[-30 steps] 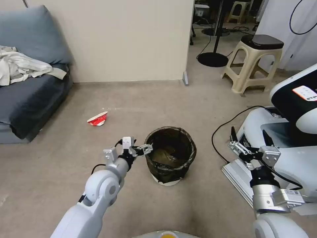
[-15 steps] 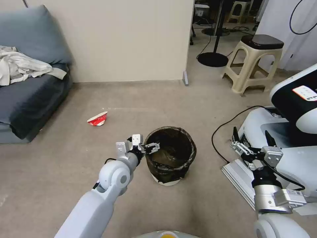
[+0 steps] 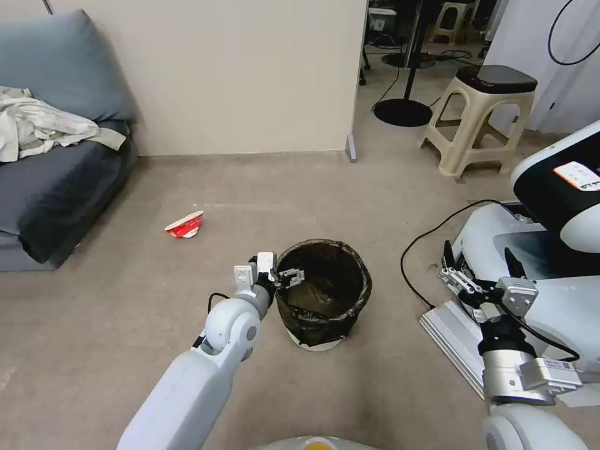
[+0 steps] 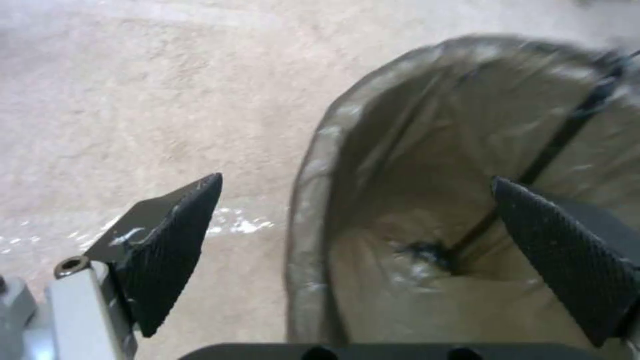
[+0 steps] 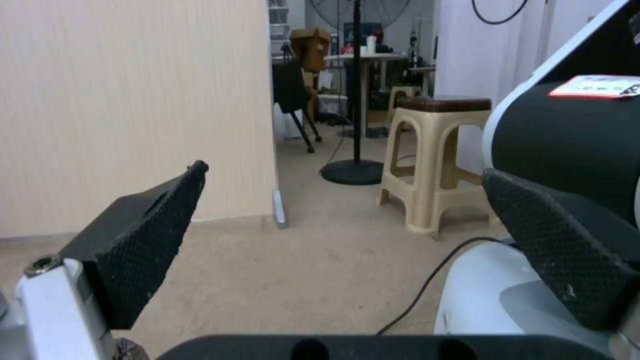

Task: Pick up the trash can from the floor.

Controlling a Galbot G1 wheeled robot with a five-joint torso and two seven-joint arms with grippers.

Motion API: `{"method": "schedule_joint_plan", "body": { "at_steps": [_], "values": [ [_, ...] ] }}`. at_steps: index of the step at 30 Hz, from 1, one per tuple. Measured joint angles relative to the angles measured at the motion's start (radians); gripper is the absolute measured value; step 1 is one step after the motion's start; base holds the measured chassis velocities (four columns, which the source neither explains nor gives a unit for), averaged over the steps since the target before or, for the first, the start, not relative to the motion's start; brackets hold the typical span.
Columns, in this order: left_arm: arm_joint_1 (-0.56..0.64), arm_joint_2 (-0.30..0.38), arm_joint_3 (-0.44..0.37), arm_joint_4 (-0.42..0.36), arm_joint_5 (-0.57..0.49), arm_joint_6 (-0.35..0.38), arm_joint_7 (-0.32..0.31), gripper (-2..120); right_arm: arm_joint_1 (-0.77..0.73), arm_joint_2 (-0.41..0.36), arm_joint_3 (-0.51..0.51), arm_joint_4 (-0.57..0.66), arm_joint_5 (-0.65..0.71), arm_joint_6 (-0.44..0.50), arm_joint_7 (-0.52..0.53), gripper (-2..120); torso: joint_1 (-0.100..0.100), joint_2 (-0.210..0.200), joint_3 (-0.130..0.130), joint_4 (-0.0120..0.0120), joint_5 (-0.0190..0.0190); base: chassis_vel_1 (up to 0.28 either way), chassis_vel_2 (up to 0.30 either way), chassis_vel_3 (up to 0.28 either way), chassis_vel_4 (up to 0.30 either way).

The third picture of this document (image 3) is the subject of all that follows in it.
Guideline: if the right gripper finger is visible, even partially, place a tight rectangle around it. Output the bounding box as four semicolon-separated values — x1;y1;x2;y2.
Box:
504;246;529;281
439;239;491;301

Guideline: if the black plastic bin liner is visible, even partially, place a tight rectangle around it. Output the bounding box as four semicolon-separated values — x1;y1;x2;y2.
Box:
274;239;374;349

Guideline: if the white round trash can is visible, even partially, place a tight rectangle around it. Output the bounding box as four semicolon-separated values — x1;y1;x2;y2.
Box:
286;324;351;353

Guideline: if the black floor stand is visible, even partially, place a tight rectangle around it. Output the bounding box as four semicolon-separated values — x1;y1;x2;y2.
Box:
372;0;435;128

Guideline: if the white and black robot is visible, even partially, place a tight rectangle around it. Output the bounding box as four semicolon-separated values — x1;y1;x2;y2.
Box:
452;119;600;376

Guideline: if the crushed red paper bowl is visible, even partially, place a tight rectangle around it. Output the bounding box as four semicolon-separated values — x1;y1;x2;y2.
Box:
164;211;207;241

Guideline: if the white robot front shell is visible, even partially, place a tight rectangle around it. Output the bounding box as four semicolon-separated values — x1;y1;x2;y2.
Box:
260;434;372;450

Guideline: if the black square device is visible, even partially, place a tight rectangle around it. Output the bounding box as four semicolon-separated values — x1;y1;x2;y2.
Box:
456;64;539;94

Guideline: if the black office chair base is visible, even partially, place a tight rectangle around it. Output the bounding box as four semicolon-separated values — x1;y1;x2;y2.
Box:
358;44;377;88

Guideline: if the grey-blue fabric sofa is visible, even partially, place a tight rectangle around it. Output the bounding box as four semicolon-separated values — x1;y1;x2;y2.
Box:
0;9;140;273

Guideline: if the small beige plastic stool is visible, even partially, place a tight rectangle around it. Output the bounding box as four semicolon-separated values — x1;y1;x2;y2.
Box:
429;1;484;46

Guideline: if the white storage box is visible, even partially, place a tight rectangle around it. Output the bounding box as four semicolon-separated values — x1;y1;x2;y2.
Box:
367;6;400;34

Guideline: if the crumpled white cloth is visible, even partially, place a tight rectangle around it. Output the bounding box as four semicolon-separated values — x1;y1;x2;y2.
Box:
0;86;129;164

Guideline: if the silver aluminium rail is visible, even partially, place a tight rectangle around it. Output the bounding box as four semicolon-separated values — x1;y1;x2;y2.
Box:
418;299;494;400

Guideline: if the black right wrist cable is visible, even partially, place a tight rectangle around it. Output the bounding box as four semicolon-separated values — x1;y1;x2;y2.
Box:
496;304;583;364

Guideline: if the black floor cable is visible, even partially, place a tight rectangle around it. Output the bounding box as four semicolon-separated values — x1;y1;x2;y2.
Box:
400;199;522;311

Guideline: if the black looped wall cable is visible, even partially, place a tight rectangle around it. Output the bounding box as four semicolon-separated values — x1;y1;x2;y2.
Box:
547;0;600;67

